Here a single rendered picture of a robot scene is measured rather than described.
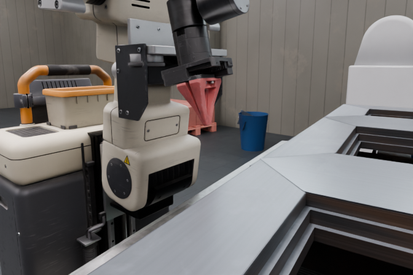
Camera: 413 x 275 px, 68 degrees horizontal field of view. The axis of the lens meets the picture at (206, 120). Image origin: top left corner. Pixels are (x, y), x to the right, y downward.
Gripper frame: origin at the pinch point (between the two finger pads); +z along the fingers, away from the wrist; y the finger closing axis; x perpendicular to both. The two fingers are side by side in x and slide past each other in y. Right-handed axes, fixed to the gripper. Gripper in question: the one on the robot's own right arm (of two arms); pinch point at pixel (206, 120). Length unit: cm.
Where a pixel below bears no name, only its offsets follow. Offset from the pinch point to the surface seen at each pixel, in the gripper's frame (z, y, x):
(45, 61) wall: -188, 714, -416
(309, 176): 8.9, -15.9, 3.2
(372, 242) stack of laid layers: 13.9, -22.8, 9.7
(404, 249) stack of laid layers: 14.5, -25.4, 9.3
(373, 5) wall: -80, -11, -374
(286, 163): 8.0, -11.9, -0.4
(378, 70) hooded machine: -6, -10, -280
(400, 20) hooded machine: -44, -32, -282
